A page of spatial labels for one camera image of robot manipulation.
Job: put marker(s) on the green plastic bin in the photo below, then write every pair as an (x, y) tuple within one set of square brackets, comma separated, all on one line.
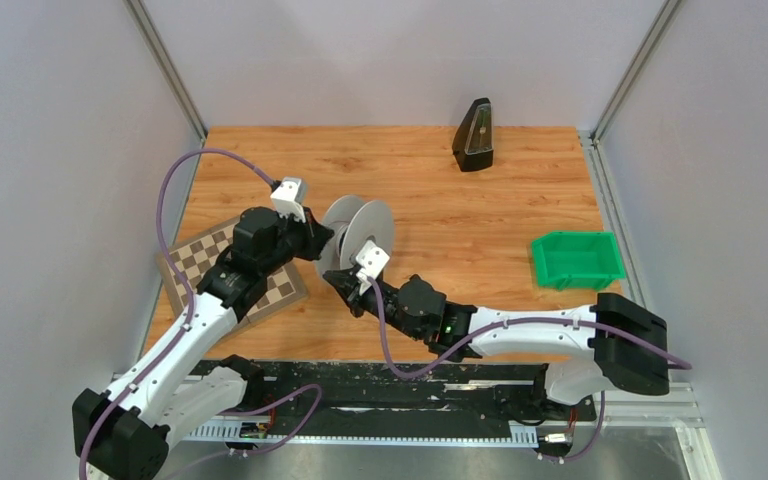
[(577, 260)]

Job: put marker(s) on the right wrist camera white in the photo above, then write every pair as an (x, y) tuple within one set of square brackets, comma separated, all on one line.
[(372, 260)]

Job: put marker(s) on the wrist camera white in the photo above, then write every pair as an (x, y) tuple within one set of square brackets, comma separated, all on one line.
[(287, 199), (372, 260)]

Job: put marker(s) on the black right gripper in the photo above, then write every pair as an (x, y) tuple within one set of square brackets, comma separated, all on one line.
[(348, 285)]

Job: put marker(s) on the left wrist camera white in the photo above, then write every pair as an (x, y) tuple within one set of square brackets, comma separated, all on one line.
[(287, 199)]

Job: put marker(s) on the white plastic cable spool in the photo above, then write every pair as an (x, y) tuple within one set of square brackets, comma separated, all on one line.
[(355, 222)]

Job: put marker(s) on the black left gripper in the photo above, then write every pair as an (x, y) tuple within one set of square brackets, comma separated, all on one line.
[(315, 236)]

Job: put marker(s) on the black metronome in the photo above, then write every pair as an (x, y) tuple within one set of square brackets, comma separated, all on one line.
[(472, 145)]

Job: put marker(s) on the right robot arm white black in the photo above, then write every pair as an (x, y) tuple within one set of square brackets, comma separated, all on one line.
[(611, 344)]

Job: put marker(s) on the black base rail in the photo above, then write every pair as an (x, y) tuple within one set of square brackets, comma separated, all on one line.
[(352, 402)]

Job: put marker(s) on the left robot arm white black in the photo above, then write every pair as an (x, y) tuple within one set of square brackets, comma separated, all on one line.
[(127, 430)]

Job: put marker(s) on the wooden chessboard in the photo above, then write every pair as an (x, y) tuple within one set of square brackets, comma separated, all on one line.
[(194, 256)]

